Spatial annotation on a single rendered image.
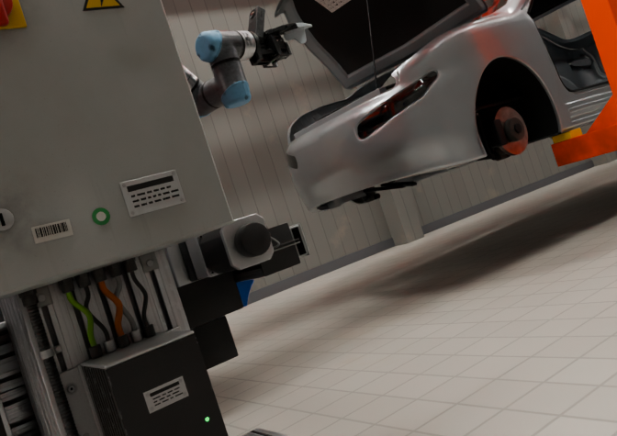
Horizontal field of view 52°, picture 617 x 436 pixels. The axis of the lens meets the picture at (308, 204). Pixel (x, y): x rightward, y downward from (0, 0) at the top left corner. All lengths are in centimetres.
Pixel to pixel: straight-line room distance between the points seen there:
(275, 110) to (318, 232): 160
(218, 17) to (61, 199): 721
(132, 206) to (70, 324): 26
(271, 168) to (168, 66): 670
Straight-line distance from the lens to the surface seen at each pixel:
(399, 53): 512
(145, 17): 101
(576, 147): 459
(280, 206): 761
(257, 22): 177
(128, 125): 94
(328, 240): 788
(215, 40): 161
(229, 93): 160
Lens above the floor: 74
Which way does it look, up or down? 1 degrees up
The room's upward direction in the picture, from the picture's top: 18 degrees counter-clockwise
